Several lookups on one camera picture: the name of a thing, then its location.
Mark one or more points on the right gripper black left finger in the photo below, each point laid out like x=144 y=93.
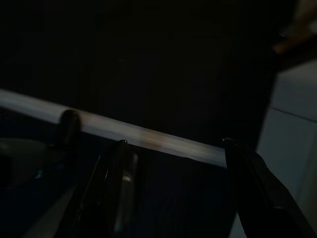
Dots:
x=111 y=188

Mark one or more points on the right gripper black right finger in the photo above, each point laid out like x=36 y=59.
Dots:
x=252 y=193

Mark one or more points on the grey cabinet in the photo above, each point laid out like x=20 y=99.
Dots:
x=173 y=74

